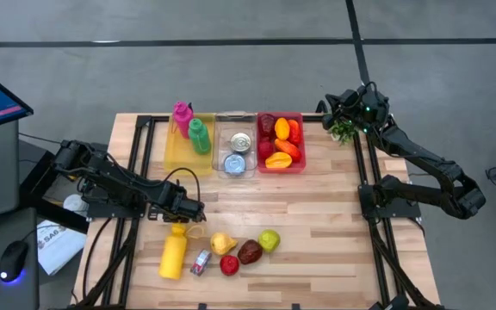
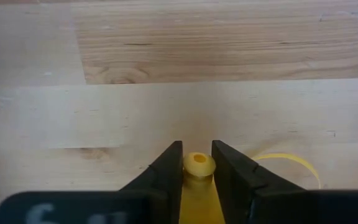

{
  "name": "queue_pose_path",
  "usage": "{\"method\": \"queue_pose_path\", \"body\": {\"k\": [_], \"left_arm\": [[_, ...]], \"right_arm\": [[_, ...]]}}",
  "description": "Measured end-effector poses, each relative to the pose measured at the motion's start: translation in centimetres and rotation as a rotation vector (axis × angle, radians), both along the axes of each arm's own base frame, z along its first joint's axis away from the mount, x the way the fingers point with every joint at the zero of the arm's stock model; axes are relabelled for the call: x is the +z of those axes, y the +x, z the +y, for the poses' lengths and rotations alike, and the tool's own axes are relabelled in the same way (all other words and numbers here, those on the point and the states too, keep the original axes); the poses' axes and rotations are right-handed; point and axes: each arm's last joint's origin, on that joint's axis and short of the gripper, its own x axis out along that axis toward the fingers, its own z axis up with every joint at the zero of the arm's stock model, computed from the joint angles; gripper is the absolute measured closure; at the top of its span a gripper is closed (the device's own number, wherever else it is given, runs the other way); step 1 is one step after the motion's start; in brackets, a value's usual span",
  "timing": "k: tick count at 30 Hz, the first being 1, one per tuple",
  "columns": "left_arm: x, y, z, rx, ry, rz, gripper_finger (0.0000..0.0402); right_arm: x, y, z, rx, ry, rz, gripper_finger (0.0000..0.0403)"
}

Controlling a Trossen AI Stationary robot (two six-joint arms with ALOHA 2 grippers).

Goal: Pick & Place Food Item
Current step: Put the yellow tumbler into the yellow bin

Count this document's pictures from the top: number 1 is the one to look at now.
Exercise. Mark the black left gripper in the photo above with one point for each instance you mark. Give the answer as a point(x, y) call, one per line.
point(175, 200)

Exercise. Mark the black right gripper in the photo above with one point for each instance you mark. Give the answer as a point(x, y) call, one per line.
point(364, 107)

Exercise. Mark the yellow toy pear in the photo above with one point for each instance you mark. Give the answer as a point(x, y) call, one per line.
point(222, 243)

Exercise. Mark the red toy bell pepper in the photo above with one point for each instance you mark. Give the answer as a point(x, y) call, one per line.
point(294, 131)

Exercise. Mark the yellow plastic squeeze bottle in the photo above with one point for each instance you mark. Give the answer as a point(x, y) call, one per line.
point(172, 254)

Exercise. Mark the tin can red white label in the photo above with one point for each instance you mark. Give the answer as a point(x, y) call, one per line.
point(200, 262)

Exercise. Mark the orange-yellow toy bell pepper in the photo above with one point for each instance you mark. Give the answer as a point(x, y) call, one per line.
point(282, 128)

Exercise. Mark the orange-red toy bell pepper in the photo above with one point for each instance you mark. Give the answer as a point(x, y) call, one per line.
point(289, 150)

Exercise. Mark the tin can dark blue label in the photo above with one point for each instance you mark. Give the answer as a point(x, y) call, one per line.
point(235, 165)

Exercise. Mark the dark red wrinkled toy apple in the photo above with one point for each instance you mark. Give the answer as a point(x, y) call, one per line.
point(267, 124)
point(250, 252)

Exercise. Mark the yellow toy bell pepper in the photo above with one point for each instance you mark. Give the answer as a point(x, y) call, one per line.
point(278, 160)

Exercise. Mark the green plastic squeeze bottle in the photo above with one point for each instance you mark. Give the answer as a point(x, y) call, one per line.
point(199, 137)

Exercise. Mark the green toy apple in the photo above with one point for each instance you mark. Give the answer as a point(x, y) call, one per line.
point(269, 240)

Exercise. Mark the tin can blue red label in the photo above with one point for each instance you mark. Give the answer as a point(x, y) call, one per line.
point(241, 143)

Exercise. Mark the pink plastic squeeze bottle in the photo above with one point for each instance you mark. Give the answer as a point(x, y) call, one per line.
point(182, 118)

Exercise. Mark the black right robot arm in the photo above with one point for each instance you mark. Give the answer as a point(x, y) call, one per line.
point(424, 163)

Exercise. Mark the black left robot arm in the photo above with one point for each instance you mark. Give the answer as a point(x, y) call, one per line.
point(114, 176)

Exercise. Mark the black curved table clamp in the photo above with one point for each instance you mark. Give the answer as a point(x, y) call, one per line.
point(320, 105)

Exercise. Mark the small potted green plant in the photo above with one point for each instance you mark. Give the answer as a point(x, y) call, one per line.
point(342, 131)

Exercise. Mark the yellow translucent plastic bin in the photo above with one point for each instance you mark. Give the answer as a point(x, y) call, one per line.
point(179, 161)

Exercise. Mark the red translucent plastic bin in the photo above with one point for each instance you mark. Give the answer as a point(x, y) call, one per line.
point(280, 171)

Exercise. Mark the clear plastic bin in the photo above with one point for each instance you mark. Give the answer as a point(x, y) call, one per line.
point(220, 129)

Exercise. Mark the white round roll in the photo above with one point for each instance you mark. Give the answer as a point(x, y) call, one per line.
point(75, 203)

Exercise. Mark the white printed paper booklet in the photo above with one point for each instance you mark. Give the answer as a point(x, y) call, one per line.
point(58, 245)

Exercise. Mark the black computer mouse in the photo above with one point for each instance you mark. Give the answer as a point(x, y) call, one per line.
point(13, 260)

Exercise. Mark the dark side desk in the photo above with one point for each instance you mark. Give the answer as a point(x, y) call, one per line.
point(26, 297)

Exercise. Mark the black aluminium table frame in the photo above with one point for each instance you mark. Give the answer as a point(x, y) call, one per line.
point(125, 258)

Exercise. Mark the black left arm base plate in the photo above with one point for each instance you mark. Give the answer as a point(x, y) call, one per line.
point(101, 212)

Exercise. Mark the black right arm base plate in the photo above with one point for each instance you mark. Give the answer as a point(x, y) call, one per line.
point(398, 213)

